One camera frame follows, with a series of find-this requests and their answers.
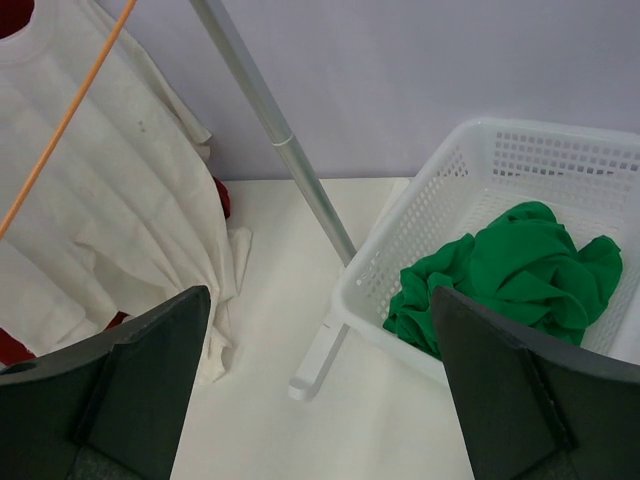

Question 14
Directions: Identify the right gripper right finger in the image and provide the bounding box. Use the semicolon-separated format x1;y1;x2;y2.
432;287;639;479

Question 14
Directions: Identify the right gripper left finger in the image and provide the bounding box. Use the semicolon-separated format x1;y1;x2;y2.
1;286;211;479

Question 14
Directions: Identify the green t shirt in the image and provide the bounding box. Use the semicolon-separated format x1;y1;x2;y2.
383;201;623;358

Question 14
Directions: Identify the white t shirt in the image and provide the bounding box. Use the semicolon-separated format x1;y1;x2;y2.
1;1;251;384

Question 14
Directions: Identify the orange hanger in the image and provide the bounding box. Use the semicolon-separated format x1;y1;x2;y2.
1;0;137;238

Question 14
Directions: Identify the red t shirt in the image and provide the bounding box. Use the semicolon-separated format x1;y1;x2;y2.
0;0;234;369

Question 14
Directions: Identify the metal clothes rack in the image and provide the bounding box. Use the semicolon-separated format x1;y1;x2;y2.
191;1;356;401

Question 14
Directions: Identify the white plastic basket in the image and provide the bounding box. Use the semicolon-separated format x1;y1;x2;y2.
332;119;639;382

